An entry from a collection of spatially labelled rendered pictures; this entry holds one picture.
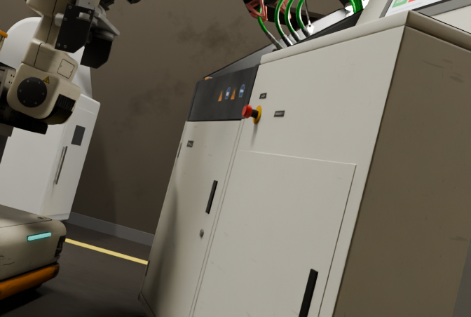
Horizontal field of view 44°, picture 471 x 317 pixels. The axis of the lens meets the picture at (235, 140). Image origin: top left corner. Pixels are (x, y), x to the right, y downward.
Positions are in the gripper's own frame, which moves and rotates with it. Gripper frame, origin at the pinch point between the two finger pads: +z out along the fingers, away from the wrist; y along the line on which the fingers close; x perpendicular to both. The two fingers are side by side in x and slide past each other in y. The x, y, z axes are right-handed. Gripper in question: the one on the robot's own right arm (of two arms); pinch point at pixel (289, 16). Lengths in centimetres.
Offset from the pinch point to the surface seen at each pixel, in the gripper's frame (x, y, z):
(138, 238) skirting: 218, -115, 53
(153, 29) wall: 224, -33, -74
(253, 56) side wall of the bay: 30.2, -12.8, 2.5
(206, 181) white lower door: -19, -54, 36
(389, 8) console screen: -48, 12, 19
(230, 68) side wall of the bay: 28.1, -23.4, 2.6
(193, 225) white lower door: -18, -64, 46
